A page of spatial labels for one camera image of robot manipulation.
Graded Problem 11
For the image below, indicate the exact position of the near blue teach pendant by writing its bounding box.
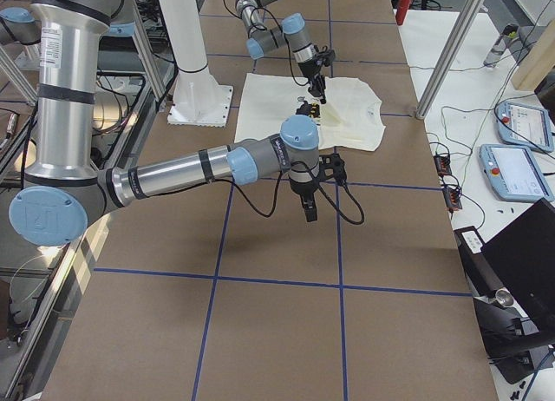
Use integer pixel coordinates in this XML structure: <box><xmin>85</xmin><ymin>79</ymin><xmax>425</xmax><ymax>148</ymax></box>
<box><xmin>480</xmin><ymin>144</ymin><xmax>554</xmax><ymax>202</ymax></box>

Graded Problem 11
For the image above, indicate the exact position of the far blue teach pendant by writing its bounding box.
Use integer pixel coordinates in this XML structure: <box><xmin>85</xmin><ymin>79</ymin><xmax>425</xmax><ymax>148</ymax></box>
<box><xmin>494</xmin><ymin>101</ymin><xmax>554</xmax><ymax>153</ymax></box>

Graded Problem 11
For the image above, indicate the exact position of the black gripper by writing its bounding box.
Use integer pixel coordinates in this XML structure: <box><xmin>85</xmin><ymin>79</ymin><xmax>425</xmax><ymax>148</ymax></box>
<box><xmin>297</xmin><ymin>58</ymin><xmax>326</xmax><ymax>104</ymax></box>
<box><xmin>290</xmin><ymin>178</ymin><xmax>317</xmax><ymax>221</ymax></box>

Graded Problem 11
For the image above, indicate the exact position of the cream long-sleeve cat shirt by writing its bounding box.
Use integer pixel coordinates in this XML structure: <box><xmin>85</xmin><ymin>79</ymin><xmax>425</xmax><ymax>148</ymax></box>
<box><xmin>234</xmin><ymin>73</ymin><xmax>385</xmax><ymax>151</ymax></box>

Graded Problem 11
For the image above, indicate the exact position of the wooden board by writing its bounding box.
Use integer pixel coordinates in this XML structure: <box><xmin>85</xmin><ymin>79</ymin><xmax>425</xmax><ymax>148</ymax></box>
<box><xmin>512</xmin><ymin>20</ymin><xmax>555</xmax><ymax>91</ymax></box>

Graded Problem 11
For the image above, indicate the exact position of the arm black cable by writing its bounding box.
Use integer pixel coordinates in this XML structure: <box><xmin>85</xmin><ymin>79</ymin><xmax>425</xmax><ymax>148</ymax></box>
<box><xmin>233</xmin><ymin>161</ymin><xmax>365</xmax><ymax>225</ymax></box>
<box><xmin>223</xmin><ymin>0</ymin><xmax>322</xmax><ymax>88</ymax></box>

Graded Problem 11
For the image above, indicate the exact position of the aluminium frame post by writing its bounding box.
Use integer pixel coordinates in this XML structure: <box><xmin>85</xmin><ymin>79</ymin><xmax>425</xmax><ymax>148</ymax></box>
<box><xmin>415</xmin><ymin>0</ymin><xmax>485</xmax><ymax>120</ymax></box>

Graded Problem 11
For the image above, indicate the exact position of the black box with label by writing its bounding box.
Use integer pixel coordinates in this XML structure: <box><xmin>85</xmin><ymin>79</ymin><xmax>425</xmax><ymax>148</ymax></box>
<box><xmin>454</xmin><ymin>226</ymin><xmax>504</xmax><ymax>298</ymax></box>

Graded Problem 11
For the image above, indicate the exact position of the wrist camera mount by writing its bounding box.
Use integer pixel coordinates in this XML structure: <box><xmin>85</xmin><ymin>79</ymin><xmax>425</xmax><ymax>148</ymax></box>
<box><xmin>318</xmin><ymin>153</ymin><xmax>347</xmax><ymax>187</ymax></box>
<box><xmin>316</xmin><ymin>46</ymin><xmax>336</xmax><ymax>67</ymax></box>

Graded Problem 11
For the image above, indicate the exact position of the red cylinder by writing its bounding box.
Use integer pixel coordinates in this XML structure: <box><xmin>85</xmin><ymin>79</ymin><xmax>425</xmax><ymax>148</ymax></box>
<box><xmin>395</xmin><ymin>0</ymin><xmax>412</xmax><ymax>26</ymax></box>

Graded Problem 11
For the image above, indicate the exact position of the white central pedestal column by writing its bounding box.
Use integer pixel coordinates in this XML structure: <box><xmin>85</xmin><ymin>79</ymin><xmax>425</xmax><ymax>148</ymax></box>
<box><xmin>159</xmin><ymin>0</ymin><xmax>233</xmax><ymax>127</ymax></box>

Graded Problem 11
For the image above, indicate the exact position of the orange-black adapter box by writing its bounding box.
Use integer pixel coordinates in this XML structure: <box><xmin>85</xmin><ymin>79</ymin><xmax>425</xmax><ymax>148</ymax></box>
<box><xmin>434</xmin><ymin>154</ymin><xmax>453</xmax><ymax>177</ymax></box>
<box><xmin>442</xmin><ymin>185</ymin><xmax>462</xmax><ymax>214</ymax></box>

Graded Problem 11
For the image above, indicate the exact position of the blue teach pendant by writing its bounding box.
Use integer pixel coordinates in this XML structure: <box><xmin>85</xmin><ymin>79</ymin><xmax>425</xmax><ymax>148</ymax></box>
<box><xmin>480</xmin><ymin>144</ymin><xmax>554</xmax><ymax>202</ymax></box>
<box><xmin>494</xmin><ymin>101</ymin><xmax>554</xmax><ymax>153</ymax></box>

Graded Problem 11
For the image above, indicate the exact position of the black monitor on stand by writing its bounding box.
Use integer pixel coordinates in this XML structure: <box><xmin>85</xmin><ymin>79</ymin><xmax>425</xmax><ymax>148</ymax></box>
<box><xmin>474</xmin><ymin>199</ymin><xmax>554</xmax><ymax>384</ymax></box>

